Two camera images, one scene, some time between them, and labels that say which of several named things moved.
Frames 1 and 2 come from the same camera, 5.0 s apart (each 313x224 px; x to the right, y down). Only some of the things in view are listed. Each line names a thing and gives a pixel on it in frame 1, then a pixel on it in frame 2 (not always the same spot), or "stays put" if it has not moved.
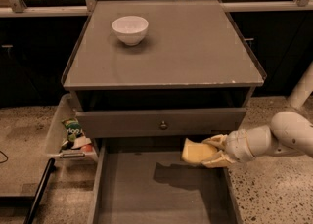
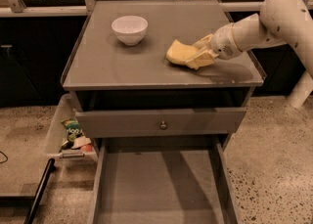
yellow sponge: (197, 153) to (180, 53)
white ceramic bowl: (130, 29) stays put
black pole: (32, 210) stays put
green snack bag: (73, 128) stays put
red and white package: (83, 143) stays put
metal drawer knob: (163, 126) stays put
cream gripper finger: (219, 161) to (202, 60)
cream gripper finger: (218, 140) to (204, 43)
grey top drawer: (161, 122) stays put
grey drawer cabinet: (159, 69) stays put
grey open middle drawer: (146, 181) stays put
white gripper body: (237, 147) to (223, 44)
